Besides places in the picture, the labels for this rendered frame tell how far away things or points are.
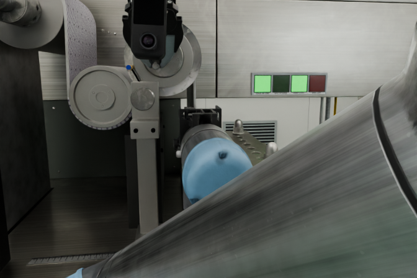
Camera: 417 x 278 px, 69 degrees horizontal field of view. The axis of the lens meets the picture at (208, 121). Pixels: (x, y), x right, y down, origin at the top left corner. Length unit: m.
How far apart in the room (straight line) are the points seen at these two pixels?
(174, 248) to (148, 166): 0.44
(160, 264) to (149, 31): 0.31
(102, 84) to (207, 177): 0.37
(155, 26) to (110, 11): 0.54
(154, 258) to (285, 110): 3.39
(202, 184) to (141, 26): 0.23
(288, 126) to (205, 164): 3.30
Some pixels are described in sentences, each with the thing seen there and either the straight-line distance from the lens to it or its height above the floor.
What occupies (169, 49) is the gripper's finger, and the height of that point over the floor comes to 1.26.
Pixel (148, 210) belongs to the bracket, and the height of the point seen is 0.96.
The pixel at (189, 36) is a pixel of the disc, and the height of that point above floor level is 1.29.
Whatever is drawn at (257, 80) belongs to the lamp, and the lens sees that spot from 0.97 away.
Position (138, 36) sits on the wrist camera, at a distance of 0.43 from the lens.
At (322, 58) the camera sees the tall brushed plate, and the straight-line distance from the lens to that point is 1.06.
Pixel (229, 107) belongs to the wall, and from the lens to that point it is 3.35.
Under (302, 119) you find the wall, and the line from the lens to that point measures 3.64.
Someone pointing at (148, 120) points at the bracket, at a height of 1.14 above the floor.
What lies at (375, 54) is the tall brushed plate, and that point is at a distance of 1.15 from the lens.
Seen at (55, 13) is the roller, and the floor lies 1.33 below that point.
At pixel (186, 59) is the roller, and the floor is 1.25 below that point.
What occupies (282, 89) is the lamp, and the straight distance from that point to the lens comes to 1.00.
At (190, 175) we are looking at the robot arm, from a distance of 0.31.
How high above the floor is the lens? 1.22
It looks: 9 degrees down
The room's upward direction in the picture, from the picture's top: straight up
